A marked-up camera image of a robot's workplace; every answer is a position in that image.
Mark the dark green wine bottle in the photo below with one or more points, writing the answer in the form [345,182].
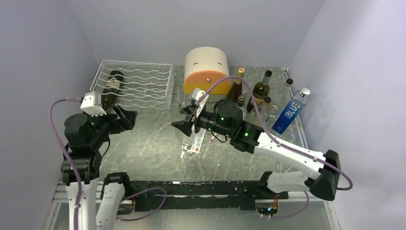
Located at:
[260,91]

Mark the ruler set plastic package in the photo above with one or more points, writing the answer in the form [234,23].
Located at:
[193,143]

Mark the clear bottle cream label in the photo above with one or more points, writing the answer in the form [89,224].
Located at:
[263,114]

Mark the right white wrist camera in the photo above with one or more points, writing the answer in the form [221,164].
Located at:
[200,97]

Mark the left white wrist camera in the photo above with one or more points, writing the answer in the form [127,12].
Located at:
[91,104]

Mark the dark green lower-rack bottle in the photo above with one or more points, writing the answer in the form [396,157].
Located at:
[111,90]

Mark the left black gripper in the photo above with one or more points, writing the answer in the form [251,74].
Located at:
[125,121]

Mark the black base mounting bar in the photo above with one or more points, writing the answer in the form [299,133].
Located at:
[150,195]

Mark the cream drawer cabinet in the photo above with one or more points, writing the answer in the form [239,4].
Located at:
[204,66]

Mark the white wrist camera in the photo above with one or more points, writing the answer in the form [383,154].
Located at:
[91,104]
[200,97]

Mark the clear open-neck bottle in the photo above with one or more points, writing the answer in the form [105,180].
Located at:
[179,104]

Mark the clear glass bottle black cap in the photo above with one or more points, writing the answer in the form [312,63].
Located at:
[274,110]

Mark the dark red wine bottle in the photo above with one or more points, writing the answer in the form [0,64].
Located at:
[236,88]

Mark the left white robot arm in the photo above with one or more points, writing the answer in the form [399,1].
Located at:
[81,169]

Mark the clear bottle black-gold label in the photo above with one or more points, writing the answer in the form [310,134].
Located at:
[241,105]

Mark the blue clear square bottle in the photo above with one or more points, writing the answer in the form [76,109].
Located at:
[291,111]

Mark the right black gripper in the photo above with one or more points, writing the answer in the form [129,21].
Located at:
[186,124]

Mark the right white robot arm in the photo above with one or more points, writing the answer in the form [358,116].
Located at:
[317,173]

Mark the white wire wine rack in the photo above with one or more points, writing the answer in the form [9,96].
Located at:
[145,85]

